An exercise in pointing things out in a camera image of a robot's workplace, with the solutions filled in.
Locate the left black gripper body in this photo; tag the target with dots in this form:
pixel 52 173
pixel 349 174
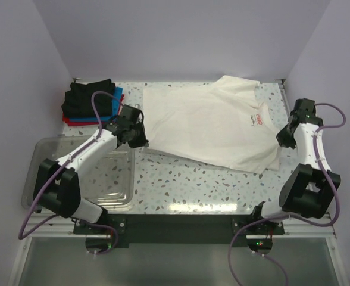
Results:
pixel 137 136

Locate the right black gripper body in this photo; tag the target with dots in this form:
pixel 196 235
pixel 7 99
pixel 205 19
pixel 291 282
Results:
pixel 286 134

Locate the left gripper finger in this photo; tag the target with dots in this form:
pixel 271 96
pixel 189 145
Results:
pixel 141 117
pixel 138 142

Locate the white printed t-shirt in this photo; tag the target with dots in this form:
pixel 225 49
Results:
pixel 221 124

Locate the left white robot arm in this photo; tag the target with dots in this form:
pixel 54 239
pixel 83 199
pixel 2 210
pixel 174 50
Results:
pixel 57 186

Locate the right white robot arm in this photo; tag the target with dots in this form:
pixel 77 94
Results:
pixel 312 186

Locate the folded blue t-shirt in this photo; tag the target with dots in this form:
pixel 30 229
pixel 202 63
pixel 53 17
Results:
pixel 117 102

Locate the clear plastic bin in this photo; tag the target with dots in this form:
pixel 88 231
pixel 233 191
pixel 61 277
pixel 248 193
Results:
pixel 109 183

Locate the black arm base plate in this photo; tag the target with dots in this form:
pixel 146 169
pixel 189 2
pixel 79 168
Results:
pixel 163 229

